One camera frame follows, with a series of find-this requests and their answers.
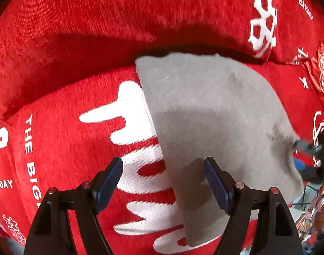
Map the grey small garment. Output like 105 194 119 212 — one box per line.
135 53 303 247

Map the right hand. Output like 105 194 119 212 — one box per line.
309 185 324 231

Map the red blanket with white print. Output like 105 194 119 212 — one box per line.
0 0 324 254

